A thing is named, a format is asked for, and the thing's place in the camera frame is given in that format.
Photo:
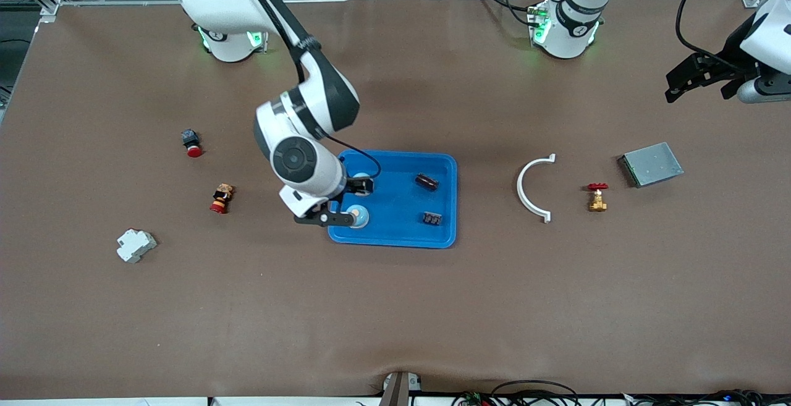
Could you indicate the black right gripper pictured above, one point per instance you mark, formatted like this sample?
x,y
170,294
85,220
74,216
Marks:
x,y
351,184

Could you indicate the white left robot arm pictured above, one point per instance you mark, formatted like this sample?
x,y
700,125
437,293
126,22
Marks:
x,y
565,29

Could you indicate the red yellow emergency button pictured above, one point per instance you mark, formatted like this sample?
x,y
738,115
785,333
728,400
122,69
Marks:
x,y
221,201

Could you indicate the large brown electrolytic capacitor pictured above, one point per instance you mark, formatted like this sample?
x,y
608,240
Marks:
x,y
426,181

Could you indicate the blue plastic tray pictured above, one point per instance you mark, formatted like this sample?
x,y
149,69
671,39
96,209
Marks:
x,y
401,227

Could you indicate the small printed electrolytic capacitor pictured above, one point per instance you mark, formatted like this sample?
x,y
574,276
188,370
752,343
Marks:
x,y
432,217

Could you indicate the blue call bell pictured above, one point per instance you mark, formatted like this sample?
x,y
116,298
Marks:
x,y
358,217
363,175

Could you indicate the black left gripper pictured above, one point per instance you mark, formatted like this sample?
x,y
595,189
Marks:
x,y
728,63

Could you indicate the silver metal box module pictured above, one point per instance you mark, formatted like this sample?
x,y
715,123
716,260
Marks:
x,y
652,165

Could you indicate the black right camera bracket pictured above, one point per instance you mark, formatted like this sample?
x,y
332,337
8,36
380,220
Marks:
x,y
315,217

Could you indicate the black red push button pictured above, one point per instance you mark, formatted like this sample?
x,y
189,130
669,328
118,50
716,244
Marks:
x,y
191,141

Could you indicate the white circuit breaker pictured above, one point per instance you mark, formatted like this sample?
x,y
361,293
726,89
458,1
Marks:
x,y
135,245

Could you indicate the brown table mat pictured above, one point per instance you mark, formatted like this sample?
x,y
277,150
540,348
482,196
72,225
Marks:
x,y
395,319

